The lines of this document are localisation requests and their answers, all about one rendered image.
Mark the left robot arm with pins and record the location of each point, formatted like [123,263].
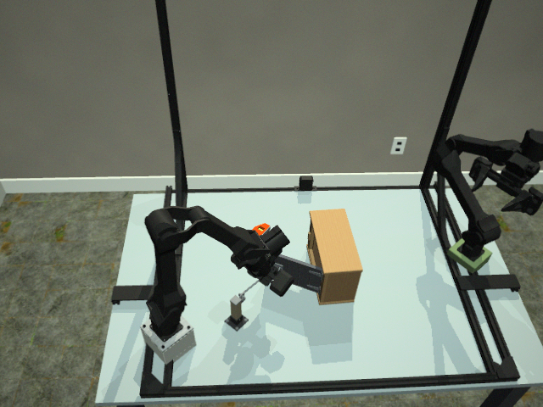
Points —
[518,159]

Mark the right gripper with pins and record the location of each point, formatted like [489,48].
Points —
[282,282]

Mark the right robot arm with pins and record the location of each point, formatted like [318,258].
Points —
[169,299]

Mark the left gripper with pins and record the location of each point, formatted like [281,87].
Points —
[529,200]

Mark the orange spirit level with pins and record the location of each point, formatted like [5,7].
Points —
[262,229]

